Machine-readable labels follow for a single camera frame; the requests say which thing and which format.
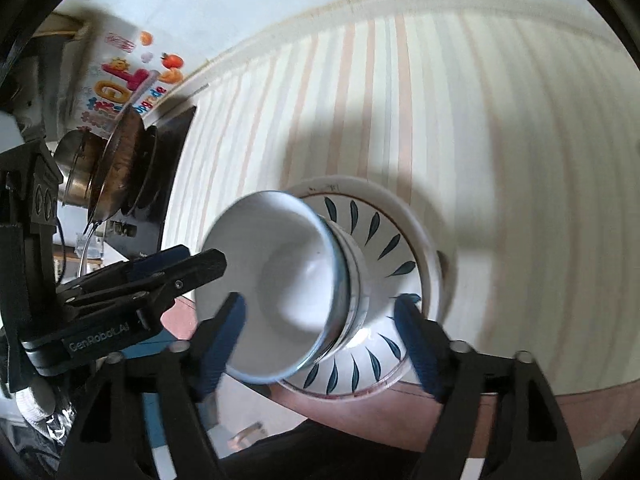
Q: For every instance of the white blue rim bowl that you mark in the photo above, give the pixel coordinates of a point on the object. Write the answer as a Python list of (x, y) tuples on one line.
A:
[(280, 280)]

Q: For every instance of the white pink floral bowl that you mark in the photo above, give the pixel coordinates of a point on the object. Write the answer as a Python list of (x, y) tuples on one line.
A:
[(353, 280), (365, 285)]

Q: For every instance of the steel pot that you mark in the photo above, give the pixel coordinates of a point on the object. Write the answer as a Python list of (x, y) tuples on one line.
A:
[(75, 170)]

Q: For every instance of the striped tablecloth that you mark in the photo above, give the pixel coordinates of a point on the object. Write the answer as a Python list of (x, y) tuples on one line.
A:
[(500, 160)]

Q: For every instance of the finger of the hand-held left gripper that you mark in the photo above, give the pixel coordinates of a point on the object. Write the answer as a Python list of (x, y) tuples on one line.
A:
[(160, 260), (200, 267)]

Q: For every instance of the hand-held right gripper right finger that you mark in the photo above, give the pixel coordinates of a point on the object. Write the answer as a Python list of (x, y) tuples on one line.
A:
[(420, 350)]

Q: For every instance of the blue leaf pattern plate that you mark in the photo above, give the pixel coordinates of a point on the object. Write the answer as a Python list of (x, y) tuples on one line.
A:
[(385, 240)]

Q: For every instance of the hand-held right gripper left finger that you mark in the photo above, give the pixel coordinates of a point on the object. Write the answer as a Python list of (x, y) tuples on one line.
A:
[(222, 345)]

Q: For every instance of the large white floral plate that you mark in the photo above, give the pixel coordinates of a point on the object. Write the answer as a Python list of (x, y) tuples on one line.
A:
[(428, 265)]

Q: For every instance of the fruit print box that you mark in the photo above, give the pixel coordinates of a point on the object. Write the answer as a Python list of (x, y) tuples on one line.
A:
[(120, 75)]

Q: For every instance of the dark pan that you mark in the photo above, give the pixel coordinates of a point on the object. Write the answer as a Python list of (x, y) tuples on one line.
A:
[(149, 170)]

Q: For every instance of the clear plastic bag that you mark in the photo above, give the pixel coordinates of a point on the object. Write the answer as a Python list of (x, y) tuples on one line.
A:
[(50, 420)]

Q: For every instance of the black induction cooktop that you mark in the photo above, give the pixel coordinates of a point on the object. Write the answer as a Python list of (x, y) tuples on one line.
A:
[(172, 160)]

